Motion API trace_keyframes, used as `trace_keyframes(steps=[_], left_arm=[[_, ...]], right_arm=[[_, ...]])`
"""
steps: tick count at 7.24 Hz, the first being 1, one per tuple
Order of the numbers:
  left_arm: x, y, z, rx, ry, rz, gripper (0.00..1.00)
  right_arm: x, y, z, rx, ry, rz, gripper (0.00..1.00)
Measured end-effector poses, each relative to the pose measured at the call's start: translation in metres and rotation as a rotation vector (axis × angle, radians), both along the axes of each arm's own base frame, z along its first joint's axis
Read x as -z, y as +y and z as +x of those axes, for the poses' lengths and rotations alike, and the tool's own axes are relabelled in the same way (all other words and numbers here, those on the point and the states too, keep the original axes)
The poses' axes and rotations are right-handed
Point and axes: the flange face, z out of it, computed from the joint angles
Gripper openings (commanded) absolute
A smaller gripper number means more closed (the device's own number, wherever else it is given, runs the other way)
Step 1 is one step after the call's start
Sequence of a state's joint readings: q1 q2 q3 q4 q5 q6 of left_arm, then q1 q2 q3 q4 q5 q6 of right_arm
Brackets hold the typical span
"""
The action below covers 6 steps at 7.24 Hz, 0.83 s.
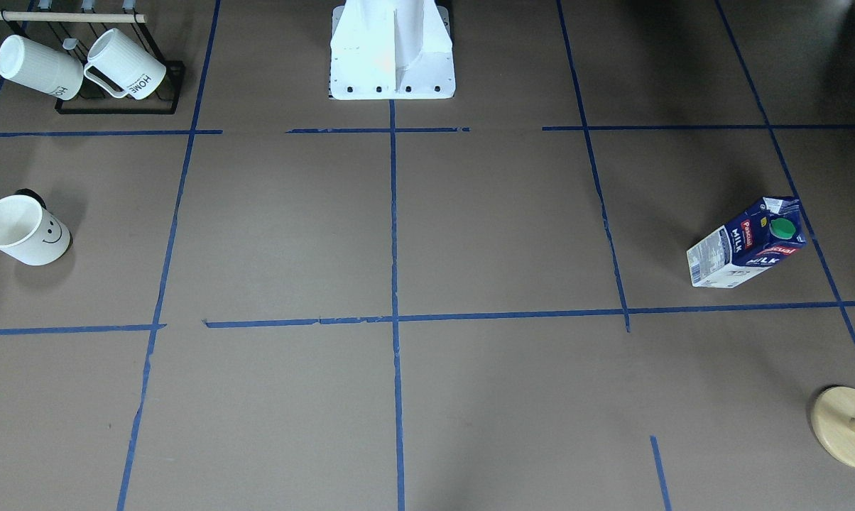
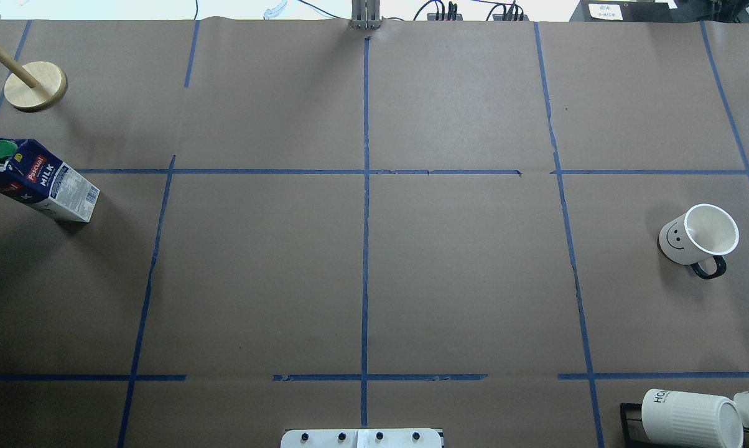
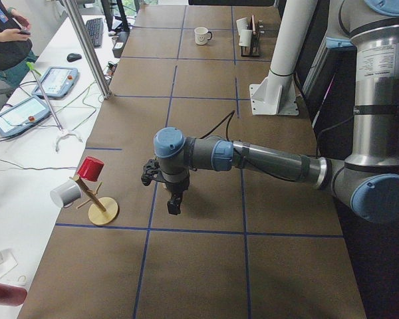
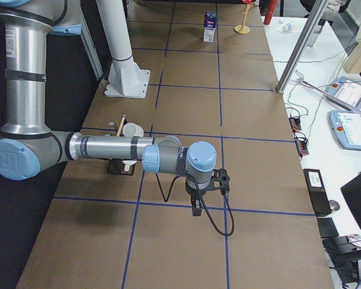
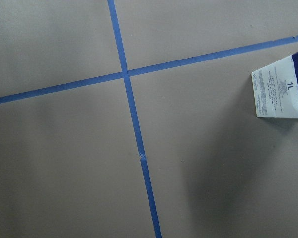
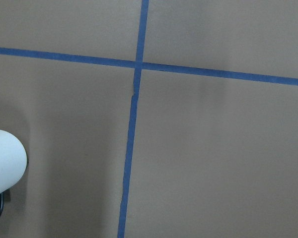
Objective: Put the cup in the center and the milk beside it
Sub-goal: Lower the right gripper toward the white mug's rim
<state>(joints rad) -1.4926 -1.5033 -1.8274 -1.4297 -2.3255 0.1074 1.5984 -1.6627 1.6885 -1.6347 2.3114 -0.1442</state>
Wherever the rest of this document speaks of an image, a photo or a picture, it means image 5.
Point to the blue white milk carton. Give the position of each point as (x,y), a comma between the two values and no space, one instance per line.
(275,89)

